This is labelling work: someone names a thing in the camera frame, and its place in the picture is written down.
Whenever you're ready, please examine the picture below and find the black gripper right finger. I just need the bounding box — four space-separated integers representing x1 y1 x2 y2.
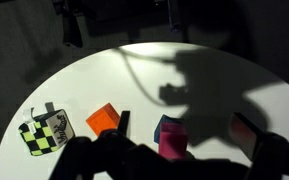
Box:
228 112 289 180

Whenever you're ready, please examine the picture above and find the blue block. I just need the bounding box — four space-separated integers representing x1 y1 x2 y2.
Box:
153 114 185 144

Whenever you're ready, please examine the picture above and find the orange block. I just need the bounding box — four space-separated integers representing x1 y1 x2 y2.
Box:
85 102 122 137

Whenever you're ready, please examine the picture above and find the pink block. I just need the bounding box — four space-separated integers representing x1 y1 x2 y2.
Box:
158 122 189 160

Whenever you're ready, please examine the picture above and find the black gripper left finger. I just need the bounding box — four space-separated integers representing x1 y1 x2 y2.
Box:
48 110 165 180

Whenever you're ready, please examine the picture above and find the checkered zebra fabric cube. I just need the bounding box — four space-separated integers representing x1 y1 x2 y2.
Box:
18 101 76 157

